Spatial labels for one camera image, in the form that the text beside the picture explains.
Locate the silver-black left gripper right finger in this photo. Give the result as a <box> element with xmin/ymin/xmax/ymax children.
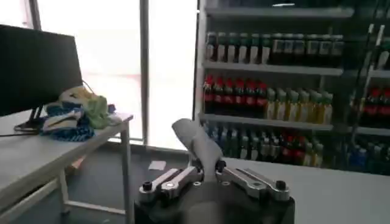
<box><xmin>214</xmin><ymin>160</ymin><xmax>291</xmax><ymax>202</ymax></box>

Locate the silver-black left gripper left finger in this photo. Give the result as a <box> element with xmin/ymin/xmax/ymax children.
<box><xmin>138</xmin><ymin>158</ymin><xmax>205</xmax><ymax>204</ymax></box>

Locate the grey shirt with colourful print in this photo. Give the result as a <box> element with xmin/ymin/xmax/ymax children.
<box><xmin>171</xmin><ymin>118</ymin><xmax>225</xmax><ymax>183</ymax></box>

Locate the white paper scrap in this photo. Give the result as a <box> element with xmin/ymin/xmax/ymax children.
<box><xmin>147</xmin><ymin>160</ymin><xmax>167</xmax><ymax>172</ymax></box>

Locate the shelf unit with bottles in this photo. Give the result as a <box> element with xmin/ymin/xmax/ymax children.
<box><xmin>347</xmin><ymin>0</ymin><xmax>390</xmax><ymax>177</ymax></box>
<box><xmin>194</xmin><ymin>0</ymin><xmax>356</xmax><ymax>169</ymax></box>

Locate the green garment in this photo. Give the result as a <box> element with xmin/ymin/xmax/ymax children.
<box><xmin>84</xmin><ymin>95</ymin><xmax>111</xmax><ymax>130</ymax></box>

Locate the blue patterned garment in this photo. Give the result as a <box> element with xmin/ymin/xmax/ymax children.
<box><xmin>41</xmin><ymin>102</ymin><xmax>116</xmax><ymax>142</ymax></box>

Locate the cream yellow garment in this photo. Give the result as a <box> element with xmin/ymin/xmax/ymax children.
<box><xmin>58</xmin><ymin>86</ymin><xmax>94</xmax><ymax>106</ymax></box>

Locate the white desk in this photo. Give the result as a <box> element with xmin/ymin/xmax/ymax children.
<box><xmin>0</xmin><ymin>109</ymin><xmax>135</xmax><ymax>224</ymax></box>

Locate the black computer monitor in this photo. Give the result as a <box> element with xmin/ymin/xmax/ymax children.
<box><xmin>0</xmin><ymin>24</ymin><xmax>83</xmax><ymax>133</ymax></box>

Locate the thick grey window post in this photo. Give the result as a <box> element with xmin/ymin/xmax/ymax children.
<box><xmin>139</xmin><ymin>0</ymin><xmax>151</xmax><ymax>146</ymax></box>

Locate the thin dark window post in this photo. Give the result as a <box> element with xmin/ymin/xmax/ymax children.
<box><xmin>191</xmin><ymin>0</ymin><xmax>200</xmax><ymax>121</ymax></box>

